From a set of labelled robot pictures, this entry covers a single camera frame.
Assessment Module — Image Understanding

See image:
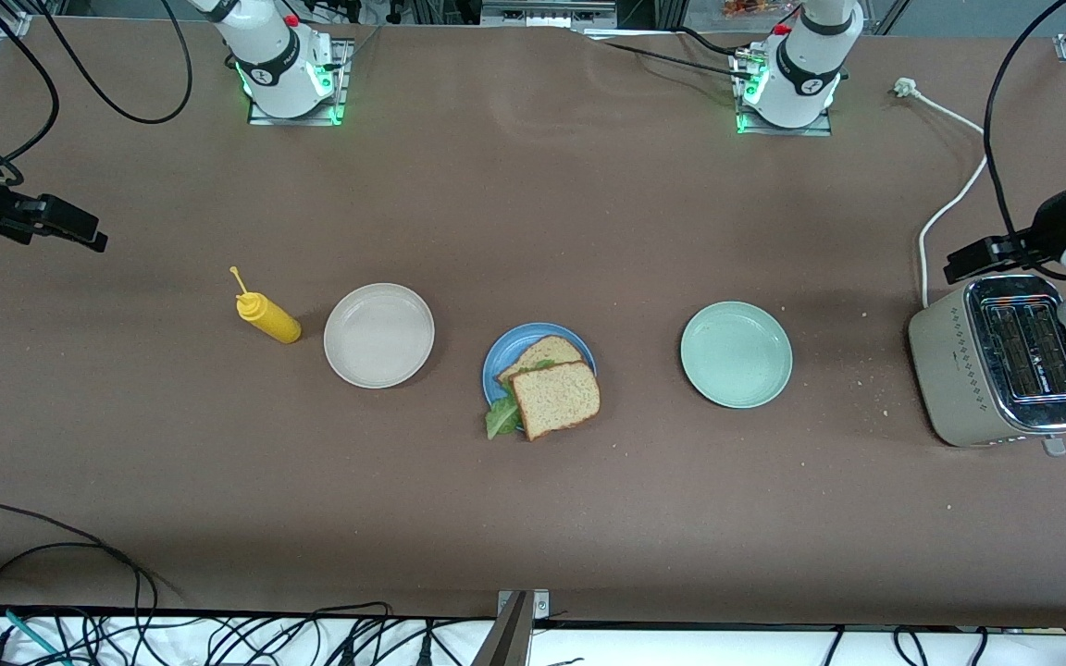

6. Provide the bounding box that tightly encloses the yellow mustard squeeze bottle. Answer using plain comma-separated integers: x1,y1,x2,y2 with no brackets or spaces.
229,266,303,345

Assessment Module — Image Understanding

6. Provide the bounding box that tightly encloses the brown toast bread slice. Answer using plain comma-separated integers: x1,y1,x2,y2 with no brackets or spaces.
496,335,586,385
509,360,602,442

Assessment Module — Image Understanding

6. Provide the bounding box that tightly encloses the green lettuce leaf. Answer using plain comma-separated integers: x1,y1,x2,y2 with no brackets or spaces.
485,359,557,441

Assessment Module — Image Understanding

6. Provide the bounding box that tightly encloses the green round plate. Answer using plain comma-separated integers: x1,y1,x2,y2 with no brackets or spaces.
679,301,794,410

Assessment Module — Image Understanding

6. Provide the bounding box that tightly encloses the beige round plate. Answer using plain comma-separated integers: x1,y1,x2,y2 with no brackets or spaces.
323,282,436,389

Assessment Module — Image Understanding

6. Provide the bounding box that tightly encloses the blue round plate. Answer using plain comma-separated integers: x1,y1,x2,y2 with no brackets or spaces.
481,321,598,431

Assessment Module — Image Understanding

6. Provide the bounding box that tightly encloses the beige chrome toaster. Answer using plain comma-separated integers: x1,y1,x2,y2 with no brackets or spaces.
908,274,1066,458

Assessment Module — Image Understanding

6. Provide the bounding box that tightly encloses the dark metal bar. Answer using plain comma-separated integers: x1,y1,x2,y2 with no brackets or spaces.
470,592,535,666

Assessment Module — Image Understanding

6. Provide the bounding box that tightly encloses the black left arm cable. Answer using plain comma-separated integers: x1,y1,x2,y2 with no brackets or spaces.
984,0,1066,283

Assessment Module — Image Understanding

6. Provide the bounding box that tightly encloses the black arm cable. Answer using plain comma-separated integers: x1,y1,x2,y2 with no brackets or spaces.
984,0,1066,283
0,0,194,186

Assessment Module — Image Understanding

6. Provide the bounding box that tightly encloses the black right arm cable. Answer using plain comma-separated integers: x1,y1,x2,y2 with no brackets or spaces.
0,0,194,186

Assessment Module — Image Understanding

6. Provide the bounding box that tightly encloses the white toaster power cord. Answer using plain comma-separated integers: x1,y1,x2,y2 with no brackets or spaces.
894,78,994,309

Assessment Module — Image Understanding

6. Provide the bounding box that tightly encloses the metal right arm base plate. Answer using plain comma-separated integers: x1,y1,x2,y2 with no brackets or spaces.
246,37,355,127

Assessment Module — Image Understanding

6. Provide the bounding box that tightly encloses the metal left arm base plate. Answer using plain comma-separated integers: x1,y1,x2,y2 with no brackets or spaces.
735,46,835,138

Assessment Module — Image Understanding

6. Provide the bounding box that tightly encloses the black base cable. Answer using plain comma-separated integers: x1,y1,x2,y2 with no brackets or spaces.
579,32,756,80
676,26,747,58

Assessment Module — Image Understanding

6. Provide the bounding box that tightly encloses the silver metal bracket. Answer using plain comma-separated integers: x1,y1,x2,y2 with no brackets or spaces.
496,588,552,623

